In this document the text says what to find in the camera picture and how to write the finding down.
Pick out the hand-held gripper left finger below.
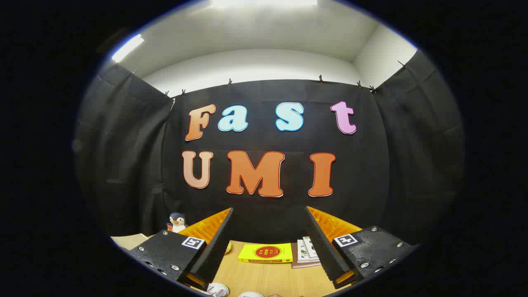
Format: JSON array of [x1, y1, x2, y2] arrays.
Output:
[[129, 207, 234, 290]]

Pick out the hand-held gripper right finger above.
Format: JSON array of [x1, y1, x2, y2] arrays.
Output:
[[305, 206, 415, 289]]

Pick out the beige fabric storage box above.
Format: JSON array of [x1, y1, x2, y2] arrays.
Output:
[[111, 234, 149, 250]]

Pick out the penguin plush toy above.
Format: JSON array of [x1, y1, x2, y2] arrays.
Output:
[[166, 212, 189, 233]]

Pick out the yellow book with red circle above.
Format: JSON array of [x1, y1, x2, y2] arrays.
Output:
[[238, 243, 293, 264]]

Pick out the ceiling strip light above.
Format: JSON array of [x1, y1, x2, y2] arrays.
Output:
[[111, 34, 145, 63], [208, 0, 318, 8]]

